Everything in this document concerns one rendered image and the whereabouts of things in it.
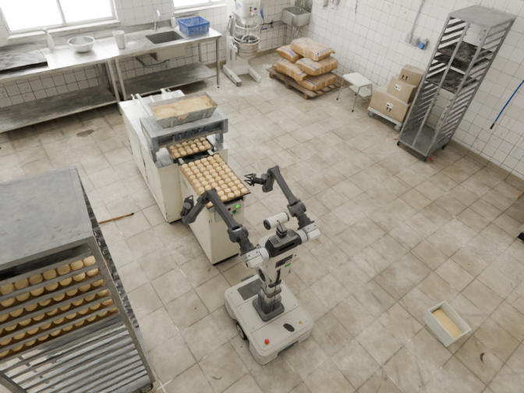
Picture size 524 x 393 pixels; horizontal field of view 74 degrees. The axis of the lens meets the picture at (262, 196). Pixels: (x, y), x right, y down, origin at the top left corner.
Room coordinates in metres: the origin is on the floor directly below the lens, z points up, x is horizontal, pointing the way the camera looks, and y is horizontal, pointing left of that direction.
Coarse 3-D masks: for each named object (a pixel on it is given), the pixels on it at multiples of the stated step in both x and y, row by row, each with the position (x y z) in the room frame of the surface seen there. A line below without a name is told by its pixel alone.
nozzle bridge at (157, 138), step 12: (216, 108) 2.93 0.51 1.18; (144, 120) 2.62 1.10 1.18; (156, 120) 2.64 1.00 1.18; (204, 120) 2.71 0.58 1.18; (216, 120) 2.73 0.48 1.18; (144, 132) 2.56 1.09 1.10; (156, 132) 2.47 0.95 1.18; (168, 132) 2.48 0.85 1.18; (180, 132) 2.52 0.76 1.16; (216, 132) 2.75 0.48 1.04; (156, 144) 2.40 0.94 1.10; (168, 144) 2.49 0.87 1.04; (156, 156) 2.49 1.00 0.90
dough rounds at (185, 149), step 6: (204, 138) 2.80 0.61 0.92; (186, 144) 2.67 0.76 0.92; (192, 144) 2.68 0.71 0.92; (198, 144) 2.69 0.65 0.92; (204, 144) 2.71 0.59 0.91; (210, 144) 2.71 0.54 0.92; (174, 150) 2.56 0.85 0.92; (180, 150) 2.57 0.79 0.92; (186, 150) 2.60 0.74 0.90; (192, 150) 2.59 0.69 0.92; (198, 150) 2.62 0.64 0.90; (174, 156) 2.50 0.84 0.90; (180, 156) 2.51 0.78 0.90
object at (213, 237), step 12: (204, 156) 2.62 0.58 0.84; (180, 180) 2.46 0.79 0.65; (192, 192) 2.21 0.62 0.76; (204, 216) 1.99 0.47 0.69; (240, 216) 2.09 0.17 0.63; (192, 228) 2.31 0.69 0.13; (204, 228) 2.01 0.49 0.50; (216, 228) 1.95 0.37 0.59; (204, 240) 2.03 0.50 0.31; (216, 240) 1.95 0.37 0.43; (228, 240) 2.02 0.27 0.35; (216, 252) 1.95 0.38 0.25; (228, 252) 2.02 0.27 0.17; (216, 264) 1.98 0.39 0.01
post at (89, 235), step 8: (88, 232) 0.85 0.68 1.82; (88, 240) 0.83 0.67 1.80; (96, 248) 0.84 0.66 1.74; (96, 256) 0.83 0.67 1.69; (104, 264) 0.84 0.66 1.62; (104, 272) 0.83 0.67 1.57; (104, 280) 0.83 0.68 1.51; (112, 280) 0.85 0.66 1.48; (112, 288) 0.83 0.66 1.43; (112, 296) 0.83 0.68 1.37; (120, 304) 0.84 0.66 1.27; (120, 312) 0.83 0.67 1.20; (128, 320) 0.84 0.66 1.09; (128, 328) 0.83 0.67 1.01; (136, 336) 0.85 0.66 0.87; (136, 344) 0.83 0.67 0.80; (144, 360) 0.83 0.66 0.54; (152, 376) 0.84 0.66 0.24
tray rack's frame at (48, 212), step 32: (0, 192) 1.03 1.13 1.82; (32, 192) 1.04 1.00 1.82; (64, 192) 1.06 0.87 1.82; (0, 224) 0.86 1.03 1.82; (32, 224) 0.87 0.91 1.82; (64, 224) 0.88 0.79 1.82; (0, 256) 0.71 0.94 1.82; (32, 256) 0.73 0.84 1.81; (96, 352) 0.99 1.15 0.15; (128, 384) 0.79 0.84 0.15
